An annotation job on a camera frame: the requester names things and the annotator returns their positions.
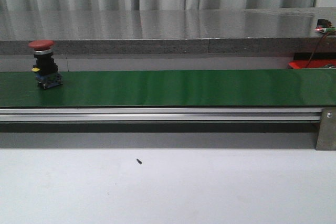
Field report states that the small green circuit board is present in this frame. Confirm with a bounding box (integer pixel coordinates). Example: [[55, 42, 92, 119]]
[[315, 19, 335, 34]]

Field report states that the green conveyor belt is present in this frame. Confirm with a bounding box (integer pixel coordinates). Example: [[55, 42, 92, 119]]
[[1, 69, 335, 107]]

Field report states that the red black wire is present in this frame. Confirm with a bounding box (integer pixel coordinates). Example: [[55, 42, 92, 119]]
[[304, 31, 328, 69]]

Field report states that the red plastic tray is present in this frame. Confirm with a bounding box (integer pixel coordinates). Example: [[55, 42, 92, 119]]
[[288, 59, 335, 69]]

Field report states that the steel conveyor support bracket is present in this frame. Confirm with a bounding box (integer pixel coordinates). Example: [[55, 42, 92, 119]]
[[316, 108, 336, 151]]

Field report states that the grey stone counter shelf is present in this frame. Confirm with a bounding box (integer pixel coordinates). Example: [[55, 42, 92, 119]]
[[1, 7, 335, 55]]

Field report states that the red mushroom push button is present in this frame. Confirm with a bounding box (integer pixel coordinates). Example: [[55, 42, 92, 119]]
[[28, 40, 62, 90]]

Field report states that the aluminium conveyor side rail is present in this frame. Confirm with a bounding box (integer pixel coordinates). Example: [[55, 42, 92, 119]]
[[1, 108, 322, 122]]

